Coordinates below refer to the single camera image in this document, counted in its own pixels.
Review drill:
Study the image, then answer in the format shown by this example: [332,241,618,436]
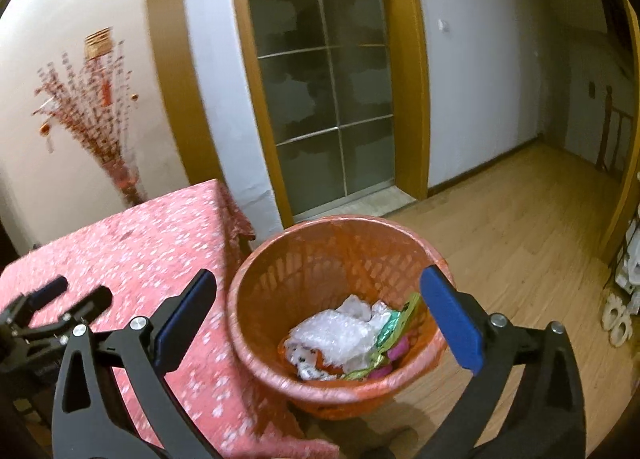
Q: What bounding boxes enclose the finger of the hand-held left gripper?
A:
[25,287,113,342]
[0,275,68,335]

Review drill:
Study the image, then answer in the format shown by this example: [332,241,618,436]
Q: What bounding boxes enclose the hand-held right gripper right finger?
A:
[420,265,587,459]

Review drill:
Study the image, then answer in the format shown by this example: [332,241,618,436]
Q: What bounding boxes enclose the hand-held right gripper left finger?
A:
[50,269,226,459]

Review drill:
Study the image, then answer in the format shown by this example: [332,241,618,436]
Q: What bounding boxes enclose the green plastic bag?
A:
[345,293,423,381]

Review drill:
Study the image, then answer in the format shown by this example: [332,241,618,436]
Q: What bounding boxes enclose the purple plastic bag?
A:
[367,334,403,381]

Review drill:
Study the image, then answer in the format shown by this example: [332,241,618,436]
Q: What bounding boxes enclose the orange plastic basket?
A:
[226,216,457,421]

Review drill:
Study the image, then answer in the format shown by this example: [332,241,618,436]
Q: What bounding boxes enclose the large clear plastic bag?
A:
[287,295,393,381]

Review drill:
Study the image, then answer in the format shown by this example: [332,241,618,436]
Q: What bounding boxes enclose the pink floral tablecloth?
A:
[0,179,341,459]

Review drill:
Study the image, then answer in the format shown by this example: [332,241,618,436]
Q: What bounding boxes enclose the glass vase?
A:
[102,159,148,207]

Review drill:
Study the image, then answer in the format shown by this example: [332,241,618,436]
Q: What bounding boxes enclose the white slipper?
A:
[601,301,623,332]
[610,314,633,347]

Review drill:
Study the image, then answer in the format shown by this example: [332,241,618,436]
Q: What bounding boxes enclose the red berry branches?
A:
[32,26,141,174]

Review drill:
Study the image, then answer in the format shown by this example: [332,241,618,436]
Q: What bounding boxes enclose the shoe rack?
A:
[607,209,640,315]

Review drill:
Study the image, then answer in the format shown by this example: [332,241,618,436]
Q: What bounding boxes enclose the wooden slatted chair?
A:
[595,86,633,174]

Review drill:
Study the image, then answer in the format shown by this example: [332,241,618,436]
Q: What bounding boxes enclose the frosted glass door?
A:
[240,0,401,217]

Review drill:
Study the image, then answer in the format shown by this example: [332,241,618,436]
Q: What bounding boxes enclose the yellow wooden doorway frame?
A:
[597,0,640,265]

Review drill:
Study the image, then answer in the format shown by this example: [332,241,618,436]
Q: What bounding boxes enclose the yellow wooden door frame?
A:
[145,0,432,230]

